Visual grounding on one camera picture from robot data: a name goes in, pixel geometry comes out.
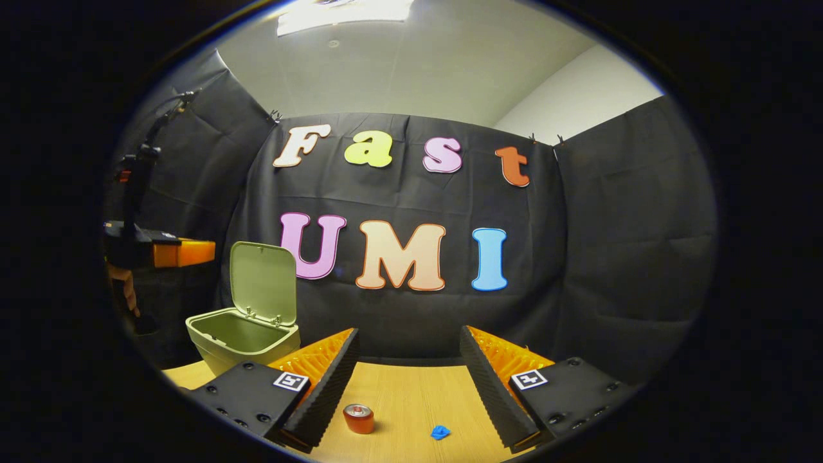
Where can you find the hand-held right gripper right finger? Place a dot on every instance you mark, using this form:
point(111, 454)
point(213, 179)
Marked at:
point(488, 392)

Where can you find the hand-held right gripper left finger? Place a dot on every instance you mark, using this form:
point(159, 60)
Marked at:
point(328, 392)

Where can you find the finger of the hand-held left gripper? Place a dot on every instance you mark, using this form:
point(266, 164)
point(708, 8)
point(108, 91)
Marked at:
point(186, 253)

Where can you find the red pop can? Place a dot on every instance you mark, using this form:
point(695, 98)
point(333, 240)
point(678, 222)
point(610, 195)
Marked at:
point(359, 419)

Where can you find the blue paper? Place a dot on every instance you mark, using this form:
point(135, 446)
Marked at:
point(440, 432)

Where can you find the green desktop garbage bin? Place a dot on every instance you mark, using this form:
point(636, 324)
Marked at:
point(263, 283)

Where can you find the wooden desktop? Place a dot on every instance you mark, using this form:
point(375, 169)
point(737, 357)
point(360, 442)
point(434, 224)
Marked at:
point(411, 399)

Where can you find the black backdrop cloth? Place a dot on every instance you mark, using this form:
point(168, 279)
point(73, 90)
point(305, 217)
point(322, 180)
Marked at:
point(418, 321)

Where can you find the ceiling light panel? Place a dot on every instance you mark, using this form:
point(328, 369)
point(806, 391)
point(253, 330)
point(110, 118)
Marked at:
point(347, 13)

